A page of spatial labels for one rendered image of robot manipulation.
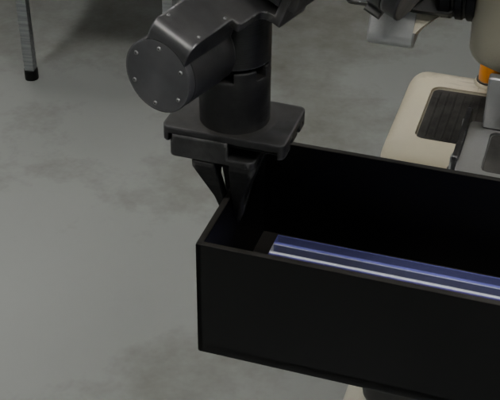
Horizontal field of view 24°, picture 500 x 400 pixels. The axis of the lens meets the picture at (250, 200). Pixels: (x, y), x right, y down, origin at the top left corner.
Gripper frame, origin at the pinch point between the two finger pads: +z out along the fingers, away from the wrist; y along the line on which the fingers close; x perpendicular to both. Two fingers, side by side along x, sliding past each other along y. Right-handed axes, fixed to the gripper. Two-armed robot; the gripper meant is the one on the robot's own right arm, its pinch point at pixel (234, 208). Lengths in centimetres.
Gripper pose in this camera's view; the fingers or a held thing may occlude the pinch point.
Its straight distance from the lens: 98.6
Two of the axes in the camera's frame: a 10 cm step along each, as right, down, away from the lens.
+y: 9.5, 1.8, -2.5
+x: 3.1, -5.4, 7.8
